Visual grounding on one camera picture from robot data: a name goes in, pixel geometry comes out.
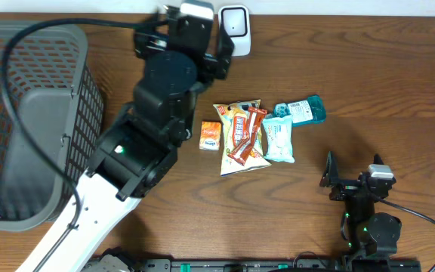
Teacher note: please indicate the teal mouthwash bottle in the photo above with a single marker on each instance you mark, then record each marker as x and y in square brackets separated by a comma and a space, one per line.
[303, 112]

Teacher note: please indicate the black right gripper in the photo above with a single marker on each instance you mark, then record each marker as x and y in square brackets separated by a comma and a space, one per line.
[346, 187]

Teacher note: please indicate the light blue wipes pack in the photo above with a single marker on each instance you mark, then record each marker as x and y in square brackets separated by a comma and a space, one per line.
[279, 139]

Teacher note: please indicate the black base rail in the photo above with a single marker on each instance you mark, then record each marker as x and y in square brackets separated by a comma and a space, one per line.
[112, 263]

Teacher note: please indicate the white barcode scanner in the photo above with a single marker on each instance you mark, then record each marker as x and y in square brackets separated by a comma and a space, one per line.
[235, 19]

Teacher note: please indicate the yellow snack bag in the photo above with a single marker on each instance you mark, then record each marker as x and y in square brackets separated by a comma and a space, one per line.
[233, 117]

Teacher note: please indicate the grey plastic shopping basket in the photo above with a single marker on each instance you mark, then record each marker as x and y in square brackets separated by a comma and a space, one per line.
[52, 88]

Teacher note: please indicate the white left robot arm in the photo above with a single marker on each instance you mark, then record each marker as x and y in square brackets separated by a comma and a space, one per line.
[139, 148]

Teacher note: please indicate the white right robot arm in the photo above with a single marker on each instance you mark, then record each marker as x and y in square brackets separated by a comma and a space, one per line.
[370, 234]

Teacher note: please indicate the red chocolate bar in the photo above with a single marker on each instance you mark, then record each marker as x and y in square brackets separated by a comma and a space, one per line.
[242, 150]

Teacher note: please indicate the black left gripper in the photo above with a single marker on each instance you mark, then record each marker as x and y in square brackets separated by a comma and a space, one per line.
[210, 71]

